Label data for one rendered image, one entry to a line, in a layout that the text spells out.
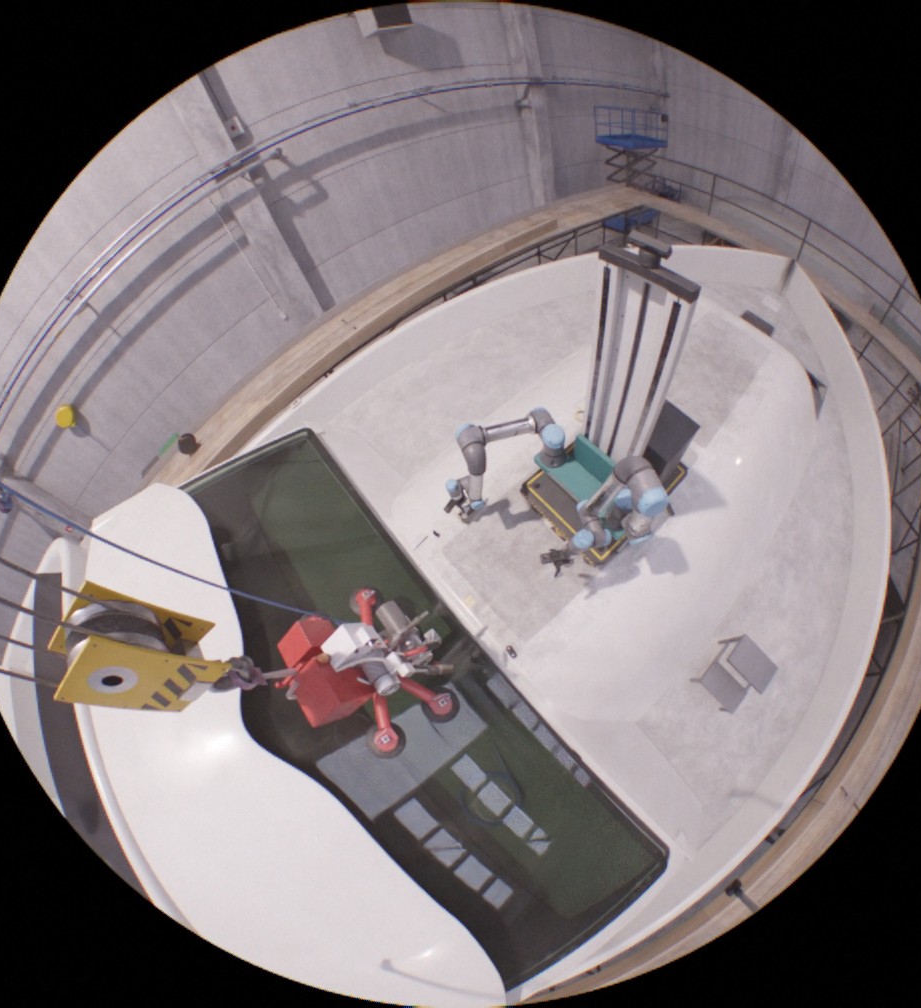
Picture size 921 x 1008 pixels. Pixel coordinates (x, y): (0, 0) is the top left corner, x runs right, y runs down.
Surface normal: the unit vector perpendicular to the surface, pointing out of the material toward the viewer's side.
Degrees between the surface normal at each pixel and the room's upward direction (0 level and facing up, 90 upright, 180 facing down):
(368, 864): 21
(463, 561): 0
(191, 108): 90
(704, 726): 0
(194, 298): 90
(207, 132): 90
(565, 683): 14
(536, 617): 0
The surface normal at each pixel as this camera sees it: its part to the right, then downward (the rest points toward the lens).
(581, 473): -0.19, -0.43
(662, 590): 0.02, -0.20
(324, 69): 0.63, 0.64
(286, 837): 0.11, -0.60
